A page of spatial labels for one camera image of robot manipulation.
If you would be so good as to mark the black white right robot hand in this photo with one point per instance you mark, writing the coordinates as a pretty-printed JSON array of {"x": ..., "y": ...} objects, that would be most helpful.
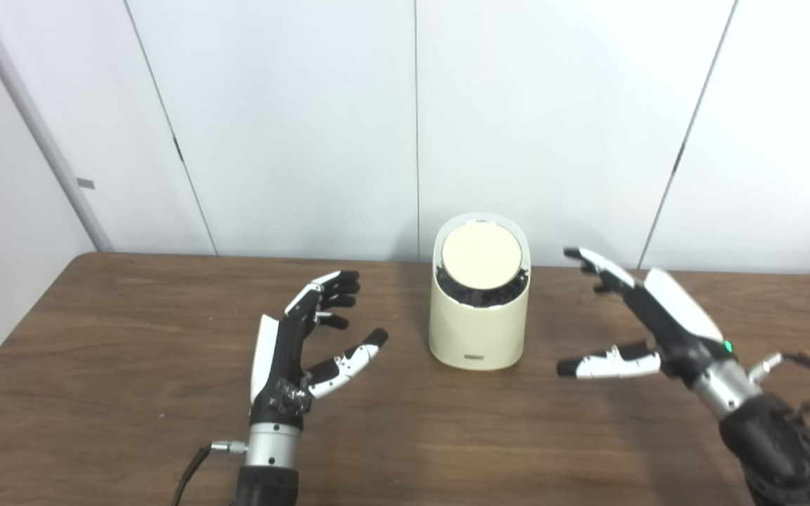
[{"x": 679, "y": 330}]

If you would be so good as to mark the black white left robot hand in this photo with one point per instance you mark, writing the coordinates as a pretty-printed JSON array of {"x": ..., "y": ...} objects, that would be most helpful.
[{"x": 280, "y": 365}]

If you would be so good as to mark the cream round bin lid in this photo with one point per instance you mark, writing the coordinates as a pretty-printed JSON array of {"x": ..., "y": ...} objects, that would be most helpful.
[{"x": 481, "y": 254}]

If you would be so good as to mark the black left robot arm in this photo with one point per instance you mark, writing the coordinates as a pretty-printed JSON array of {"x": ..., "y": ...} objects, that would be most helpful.
[{"x": 271, "y": 457}]

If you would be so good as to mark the black bin liner bag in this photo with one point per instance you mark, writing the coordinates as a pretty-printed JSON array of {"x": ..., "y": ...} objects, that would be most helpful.
[{"x": 482, "y": 296}]

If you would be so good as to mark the cream-colored bin body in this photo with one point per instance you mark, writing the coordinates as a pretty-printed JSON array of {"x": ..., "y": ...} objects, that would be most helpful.
[{"x": 479, "y": 334}]

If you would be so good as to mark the small grey wall tag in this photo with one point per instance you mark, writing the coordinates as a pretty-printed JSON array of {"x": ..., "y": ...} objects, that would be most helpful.
[{"x": 86, "y": 183}]

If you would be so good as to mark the grey wall corner post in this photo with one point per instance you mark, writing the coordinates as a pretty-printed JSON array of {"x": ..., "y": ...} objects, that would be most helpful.
[{"x": 40, "y": 126}]

